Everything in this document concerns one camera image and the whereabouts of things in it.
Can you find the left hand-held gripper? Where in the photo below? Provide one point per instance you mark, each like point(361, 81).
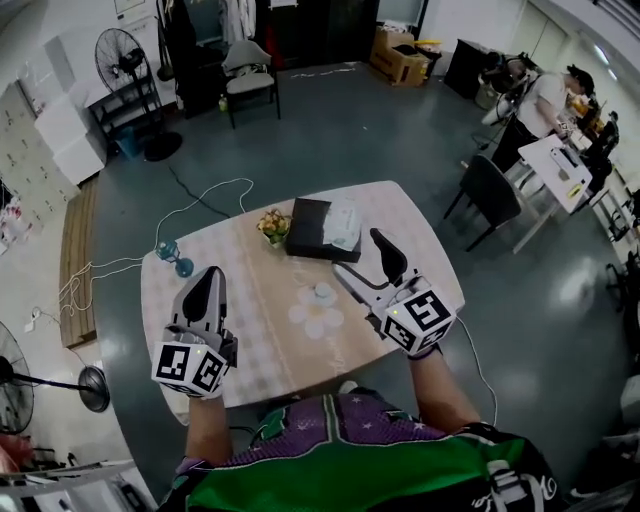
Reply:
point(190, 365)

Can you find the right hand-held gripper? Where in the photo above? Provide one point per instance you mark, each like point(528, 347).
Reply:
point(420, 320)

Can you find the person's right forearm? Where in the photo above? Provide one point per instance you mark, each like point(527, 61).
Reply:
point(442, 395)

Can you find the person's left forearm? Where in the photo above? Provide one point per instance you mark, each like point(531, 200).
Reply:
point(207, 430)

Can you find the table with checked cloth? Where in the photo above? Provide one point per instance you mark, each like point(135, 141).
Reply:
point(260, 320)

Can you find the teal lantern ornament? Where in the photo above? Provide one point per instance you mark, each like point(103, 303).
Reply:
point(177, 260)

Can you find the white wet wipes packet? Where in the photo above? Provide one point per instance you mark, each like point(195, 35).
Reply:
point(342, 222)

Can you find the black box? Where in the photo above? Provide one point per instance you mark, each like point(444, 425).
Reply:
point(307, 230)

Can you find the white wrist wrap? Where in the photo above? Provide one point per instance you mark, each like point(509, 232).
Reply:
point(205, 395)

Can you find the potted orange flowers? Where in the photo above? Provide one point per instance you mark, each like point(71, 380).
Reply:
point(274, 225)

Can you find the person's white shoe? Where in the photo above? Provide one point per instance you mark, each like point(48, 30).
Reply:
point(347, 387)

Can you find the black chair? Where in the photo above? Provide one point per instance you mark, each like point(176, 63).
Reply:
point(487, 192)

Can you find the wooden bench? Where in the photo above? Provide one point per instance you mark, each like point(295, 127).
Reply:
point(77, 260)

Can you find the black standing fan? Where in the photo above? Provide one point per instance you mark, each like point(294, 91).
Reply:
point(92, 395)
point(122, 60)

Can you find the white power strip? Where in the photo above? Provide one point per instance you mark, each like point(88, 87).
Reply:
point(34, 320)

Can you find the teal waste bin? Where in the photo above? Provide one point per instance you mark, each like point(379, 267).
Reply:
point(128, 145)

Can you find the white foam box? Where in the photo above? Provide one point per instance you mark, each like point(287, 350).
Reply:
point(80, 160)
point(62, 122)

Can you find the green and purple jersey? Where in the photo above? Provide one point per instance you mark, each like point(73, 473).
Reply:
point(350, 470)

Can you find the green bottle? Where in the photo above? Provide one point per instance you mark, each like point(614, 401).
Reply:
point(224, 103)

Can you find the white metal rack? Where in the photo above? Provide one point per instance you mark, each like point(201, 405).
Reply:
point(75, 470)

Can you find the cluster of white red jugs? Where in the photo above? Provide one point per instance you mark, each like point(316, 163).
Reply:
point(15, 220)

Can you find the brown cardboard box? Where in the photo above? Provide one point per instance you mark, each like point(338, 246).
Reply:
point(395, 60)

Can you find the yellow tool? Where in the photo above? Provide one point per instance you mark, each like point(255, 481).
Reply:
point(575, 191)

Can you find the white and black device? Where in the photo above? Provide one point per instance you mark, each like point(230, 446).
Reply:
point(565, 160)

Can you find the black cabinet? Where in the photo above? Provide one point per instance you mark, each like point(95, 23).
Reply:
point(465, 70)

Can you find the black shelf table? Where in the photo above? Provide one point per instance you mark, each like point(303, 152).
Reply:
point(107, 107)

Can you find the grey locker cabinet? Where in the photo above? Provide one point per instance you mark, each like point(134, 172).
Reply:
point(30, 165)

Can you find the black clothes rack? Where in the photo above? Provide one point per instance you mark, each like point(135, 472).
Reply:
point(185, 60)

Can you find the black double door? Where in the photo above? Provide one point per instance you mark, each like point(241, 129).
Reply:
point(325, 30)

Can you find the grey padded chair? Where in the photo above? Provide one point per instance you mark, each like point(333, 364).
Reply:
point(247, 55)

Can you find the black hanging coat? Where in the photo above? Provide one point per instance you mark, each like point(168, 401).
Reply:
point(180, 50)

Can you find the white hanging coat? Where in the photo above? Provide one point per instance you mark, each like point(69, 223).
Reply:
point(239, 20)

